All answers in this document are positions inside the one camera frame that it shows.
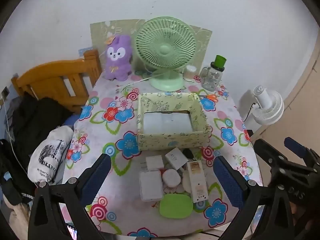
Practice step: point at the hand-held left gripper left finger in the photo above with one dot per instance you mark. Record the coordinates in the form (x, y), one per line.
(96, 177)

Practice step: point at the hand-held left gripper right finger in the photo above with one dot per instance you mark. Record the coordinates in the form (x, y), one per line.
(227, 180)

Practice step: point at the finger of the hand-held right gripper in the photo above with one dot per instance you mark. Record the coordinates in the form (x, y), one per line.
(296, 146)
(267, 152)

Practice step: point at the white power strip orange label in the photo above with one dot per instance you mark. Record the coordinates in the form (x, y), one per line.
(197, 180)

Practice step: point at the white oval textured case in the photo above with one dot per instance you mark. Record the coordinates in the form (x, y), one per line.
(185, 182)

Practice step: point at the small black oval device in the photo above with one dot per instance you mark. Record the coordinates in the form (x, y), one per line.
(187, 153)

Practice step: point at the white square box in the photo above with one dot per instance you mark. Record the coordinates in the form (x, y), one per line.
(150, 186)

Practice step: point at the white printed power adapter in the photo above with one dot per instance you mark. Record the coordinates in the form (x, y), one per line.
(176, 158)

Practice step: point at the round cream case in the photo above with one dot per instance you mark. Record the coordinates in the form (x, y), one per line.
(171, 177)

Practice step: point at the green rounded plastic case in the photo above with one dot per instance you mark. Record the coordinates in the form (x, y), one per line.
(175, 205)

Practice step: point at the white charger with prongs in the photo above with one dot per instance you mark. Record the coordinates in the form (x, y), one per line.
(155, 162)

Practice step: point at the green printed storage box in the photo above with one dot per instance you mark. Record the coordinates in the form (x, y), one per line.
(172, 140)

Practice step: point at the floral tablecloth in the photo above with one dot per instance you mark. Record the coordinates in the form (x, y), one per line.
(120, 187)

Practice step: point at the white clip fan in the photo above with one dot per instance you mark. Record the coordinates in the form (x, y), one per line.
(268, 107)

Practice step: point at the blue bedding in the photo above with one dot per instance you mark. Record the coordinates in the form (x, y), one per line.
(71, 121)

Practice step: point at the black clothing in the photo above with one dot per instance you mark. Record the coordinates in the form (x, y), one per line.
(37, 120)

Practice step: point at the black bag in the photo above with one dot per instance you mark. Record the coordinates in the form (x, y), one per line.
(10, 170)

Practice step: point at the cream cloth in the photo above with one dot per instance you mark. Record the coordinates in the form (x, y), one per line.
(17, 220)

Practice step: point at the glass mug jar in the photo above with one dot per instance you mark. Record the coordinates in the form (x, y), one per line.
(211, 78)

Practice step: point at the cotton swab container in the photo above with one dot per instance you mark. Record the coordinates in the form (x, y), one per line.
(190, 73)

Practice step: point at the wooden bed headboard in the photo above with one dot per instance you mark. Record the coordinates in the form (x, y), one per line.
(50, 75)

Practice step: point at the purple plush toy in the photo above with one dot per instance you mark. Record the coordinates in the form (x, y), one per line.
(117, 57)

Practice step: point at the light blue card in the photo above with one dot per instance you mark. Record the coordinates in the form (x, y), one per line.
(85, 52)

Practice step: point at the green desk fan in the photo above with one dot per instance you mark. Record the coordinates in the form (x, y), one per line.
(165, 50)

